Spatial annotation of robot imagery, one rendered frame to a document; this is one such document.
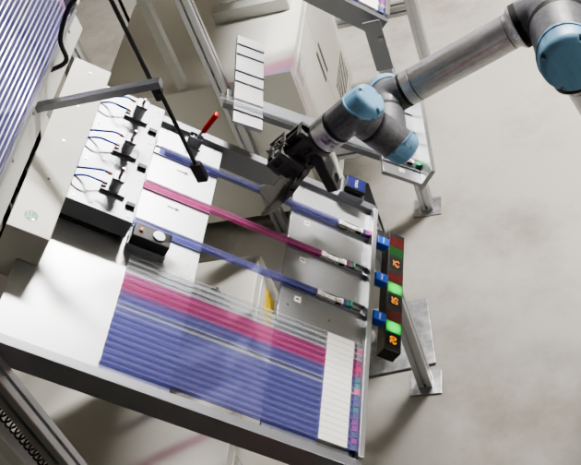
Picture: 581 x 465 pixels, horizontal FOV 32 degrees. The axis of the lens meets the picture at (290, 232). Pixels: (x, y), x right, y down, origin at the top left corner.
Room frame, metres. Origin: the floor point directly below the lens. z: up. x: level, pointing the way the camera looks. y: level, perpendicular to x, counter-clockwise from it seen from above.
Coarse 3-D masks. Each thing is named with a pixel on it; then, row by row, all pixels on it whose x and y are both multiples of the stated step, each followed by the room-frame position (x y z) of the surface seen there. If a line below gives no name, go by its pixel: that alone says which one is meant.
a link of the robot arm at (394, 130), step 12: (396, 108) 1.68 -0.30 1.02; (384, 120) 1.62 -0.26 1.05; (396, 120) 1.63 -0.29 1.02; (384, 132) 1.60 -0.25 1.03; (396, 132) 1.60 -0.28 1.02; (408, 132) 1.62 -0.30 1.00; (372, 144) 1.61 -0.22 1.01; (384, 144) 1.60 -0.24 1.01; (396, 144) 1.59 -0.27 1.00; (408, 144) 1.60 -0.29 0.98; (384, 156) 1.61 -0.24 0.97; (396, 156) 1.59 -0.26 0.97; (408, 156) 1.59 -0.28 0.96
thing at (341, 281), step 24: (312, 192) 1.77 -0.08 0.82; (312, 216) 1.70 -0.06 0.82; (336, 216) 1.71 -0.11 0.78; (360, 216) 1.73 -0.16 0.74; (312, 240) 1.64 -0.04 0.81; (336, 240) 1.65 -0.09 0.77; (360, 240) 1.66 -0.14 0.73; (288, 264) 1.56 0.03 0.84; (312, 264) 1.57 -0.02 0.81; (360, 264) 1.59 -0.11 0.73; (288, 288) 1.50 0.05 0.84; (336, 288) 1.52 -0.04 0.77; (360, 288) 1.53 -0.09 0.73; (288, 312) 1.44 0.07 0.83; (312, 312) 1.45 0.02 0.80; (336, 312) 1.46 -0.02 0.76; (360, 312) 1.47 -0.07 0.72; (360, 336) 1.41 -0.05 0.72; (288, 432) 1.18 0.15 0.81
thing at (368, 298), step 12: (372, 216) 1.72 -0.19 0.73; (372, 228) 1.68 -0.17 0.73; (372, 240) 1.64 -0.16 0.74; (372, 252) 1.61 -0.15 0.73; (372, 264) 1.57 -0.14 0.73; (372, 276) 1.54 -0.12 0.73; (372, 288) 1.51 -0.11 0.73; (372, 300) 1.48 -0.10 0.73; (372, 312) 1.45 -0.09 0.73; (360, 396) 1.26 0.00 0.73; (360, 408) 1.23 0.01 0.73; (360, 420) 1.20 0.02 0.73; (360, 432) 1.17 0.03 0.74; (360, 444) 1.15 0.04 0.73; (360, 456) 1.13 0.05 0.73
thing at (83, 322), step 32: (160, 128) 1.87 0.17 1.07; (160, 160) 1.78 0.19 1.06; (192, 192) 1.71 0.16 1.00; (64, 224) 1.57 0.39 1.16; (160, 224) 1.61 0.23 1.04; (192, 224) 1.62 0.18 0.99; (64, 256) 1.50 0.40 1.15; (96, 256) 1.51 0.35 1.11; (128, 256) 1.52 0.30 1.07; (192, 256) 1.54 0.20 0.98; (32, 288) 1.42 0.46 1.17; (64, 288) 1.43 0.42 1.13; (96, 288) 1.44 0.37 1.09; (0, 320) 1.35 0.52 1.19; (32, 320) 1.35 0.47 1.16; (64, 320) 1.36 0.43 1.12; (96, 320) 1.37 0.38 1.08; (64, 352) 1.30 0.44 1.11; (96, 352) 1.30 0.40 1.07
